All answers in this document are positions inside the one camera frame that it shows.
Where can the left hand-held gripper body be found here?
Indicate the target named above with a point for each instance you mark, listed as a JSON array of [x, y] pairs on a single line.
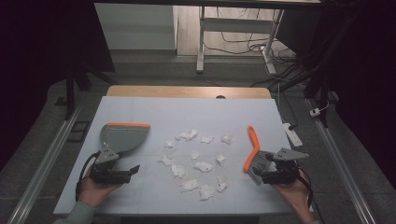
[[107, 155]]

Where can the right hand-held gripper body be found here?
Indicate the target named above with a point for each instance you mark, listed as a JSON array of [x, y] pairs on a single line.
[[286, 171]]

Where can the orange brush with grey bristles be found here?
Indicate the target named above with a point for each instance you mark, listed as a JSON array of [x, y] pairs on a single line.
[[252, 140]]

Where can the grey dustpan with orange edge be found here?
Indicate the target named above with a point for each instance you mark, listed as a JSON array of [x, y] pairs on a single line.
[[124, 137]]

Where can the white paper scraps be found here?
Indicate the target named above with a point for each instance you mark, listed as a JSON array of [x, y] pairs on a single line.
[[204, 167]]

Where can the person's right hand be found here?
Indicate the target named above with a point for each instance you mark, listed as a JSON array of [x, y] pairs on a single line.
[[295, 194]]

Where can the person's left hand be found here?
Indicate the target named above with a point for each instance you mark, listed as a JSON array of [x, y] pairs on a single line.
[[91, 193]]

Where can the white power strip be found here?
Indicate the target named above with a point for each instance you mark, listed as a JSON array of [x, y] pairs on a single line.
[[292, 135]]

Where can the black metal stand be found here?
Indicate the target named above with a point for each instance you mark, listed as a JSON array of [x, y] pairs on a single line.
[[70, 90], [323, 93]]

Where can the white table cover board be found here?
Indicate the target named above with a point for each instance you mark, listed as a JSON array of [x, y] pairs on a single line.
[[186, 115]]

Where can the wooden table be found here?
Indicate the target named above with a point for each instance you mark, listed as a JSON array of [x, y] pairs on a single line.
[[174, 92]]

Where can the dark curtain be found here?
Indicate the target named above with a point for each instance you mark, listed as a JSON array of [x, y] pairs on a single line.
[[367, 77], [37, 62]]

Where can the white cabinet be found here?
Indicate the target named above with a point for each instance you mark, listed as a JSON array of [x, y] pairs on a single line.
[[137, 28]]

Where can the black rectangular floor frame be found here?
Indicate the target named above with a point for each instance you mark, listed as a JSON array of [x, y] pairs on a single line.
[[72, 132]]

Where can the metal floor rail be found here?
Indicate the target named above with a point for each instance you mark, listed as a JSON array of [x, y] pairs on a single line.
[[342, 168], [43, 165]]

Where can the white desk frame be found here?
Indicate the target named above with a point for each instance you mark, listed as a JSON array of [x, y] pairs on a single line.
[[236, 25]]

